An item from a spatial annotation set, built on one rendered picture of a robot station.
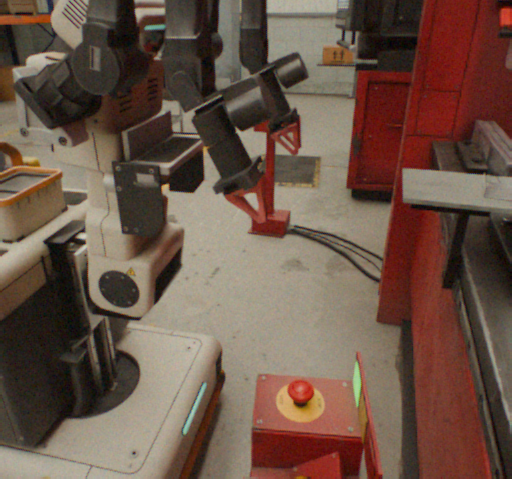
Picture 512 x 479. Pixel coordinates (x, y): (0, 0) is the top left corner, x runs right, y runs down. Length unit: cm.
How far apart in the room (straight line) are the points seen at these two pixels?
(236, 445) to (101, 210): 96
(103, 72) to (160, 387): 100
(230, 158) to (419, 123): 119
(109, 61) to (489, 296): 71
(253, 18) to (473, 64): 92
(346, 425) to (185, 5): 63
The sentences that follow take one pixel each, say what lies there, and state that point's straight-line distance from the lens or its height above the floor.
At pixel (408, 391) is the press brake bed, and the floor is 5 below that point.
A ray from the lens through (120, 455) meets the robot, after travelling 132.
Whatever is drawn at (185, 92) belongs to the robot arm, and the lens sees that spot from 67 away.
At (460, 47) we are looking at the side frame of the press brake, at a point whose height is 120.
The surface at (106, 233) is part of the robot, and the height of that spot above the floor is 87.
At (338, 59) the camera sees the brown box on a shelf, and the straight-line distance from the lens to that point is 319.
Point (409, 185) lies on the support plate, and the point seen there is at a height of 100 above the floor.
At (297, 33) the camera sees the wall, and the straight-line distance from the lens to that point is 805.
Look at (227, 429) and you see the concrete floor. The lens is 169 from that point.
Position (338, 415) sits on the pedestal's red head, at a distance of 71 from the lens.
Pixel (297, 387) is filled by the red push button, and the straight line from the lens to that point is 69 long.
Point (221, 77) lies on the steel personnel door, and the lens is 836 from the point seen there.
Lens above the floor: 131
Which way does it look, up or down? 26 degrees down
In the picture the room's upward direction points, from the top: straight up
